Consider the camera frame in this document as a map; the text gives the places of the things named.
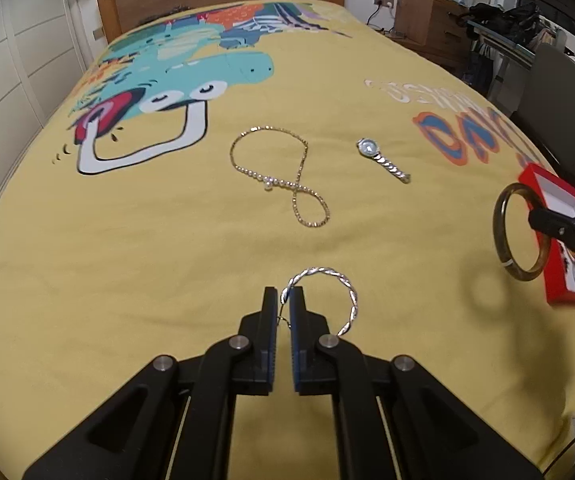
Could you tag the silver wristwatch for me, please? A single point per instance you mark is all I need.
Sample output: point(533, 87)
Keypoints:
point(369, 149)

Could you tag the grey office chair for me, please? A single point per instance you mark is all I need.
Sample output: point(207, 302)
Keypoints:
point(546, 112)

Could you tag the twisted silver bangle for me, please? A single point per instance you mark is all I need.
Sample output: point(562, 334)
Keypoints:
point(332, 273)

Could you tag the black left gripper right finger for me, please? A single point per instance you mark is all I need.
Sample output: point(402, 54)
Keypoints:
point(393, 419)

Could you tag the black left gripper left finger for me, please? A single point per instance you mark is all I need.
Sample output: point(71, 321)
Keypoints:
point(173, 419)

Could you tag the red jewelry box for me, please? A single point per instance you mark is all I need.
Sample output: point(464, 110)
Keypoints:
point(559, 196)

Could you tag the yellow cartoon bedspread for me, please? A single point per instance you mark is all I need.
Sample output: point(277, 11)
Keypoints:
point(209, 156)

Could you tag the green jade bangle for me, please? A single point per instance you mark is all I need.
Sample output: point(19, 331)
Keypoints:
point(500, 235)

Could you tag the wall power socket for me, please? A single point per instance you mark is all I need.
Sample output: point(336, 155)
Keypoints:
point(387, 3)

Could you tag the wooden nightstand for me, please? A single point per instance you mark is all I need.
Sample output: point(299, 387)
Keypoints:
point(430, 29)

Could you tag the white wardrobe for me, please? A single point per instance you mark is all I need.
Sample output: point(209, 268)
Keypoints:
point(40, 62)

